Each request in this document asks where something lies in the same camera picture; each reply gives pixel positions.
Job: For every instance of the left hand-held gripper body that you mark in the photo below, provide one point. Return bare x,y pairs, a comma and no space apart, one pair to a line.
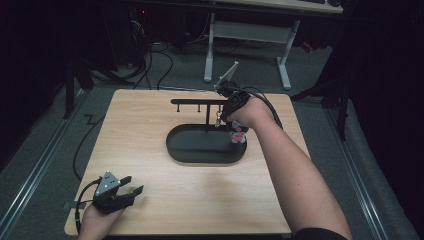
110,200

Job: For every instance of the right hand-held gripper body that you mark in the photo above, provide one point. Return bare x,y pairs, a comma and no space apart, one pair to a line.
235,98

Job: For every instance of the black key rack with tray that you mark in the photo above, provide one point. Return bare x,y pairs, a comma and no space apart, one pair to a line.
200,146

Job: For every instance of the person's right hand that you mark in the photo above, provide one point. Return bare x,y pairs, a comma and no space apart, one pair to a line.
255,113

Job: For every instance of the person's left hand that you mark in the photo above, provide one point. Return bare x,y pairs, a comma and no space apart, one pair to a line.
96,223

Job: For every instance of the grey tape piece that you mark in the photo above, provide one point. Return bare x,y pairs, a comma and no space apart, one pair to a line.
70,205

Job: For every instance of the white-legged desk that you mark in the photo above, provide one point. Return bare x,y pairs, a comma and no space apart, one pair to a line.
250,31

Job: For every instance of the small red object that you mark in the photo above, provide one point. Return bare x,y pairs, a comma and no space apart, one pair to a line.
307,47

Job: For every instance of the black metal stand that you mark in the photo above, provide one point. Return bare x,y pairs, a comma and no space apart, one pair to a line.
71,90
340,100

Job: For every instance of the black sleeve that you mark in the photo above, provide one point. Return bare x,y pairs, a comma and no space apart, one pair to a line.
320,234

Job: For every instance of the metal floor rail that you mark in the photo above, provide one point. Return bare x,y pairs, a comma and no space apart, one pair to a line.
40,166
360,180

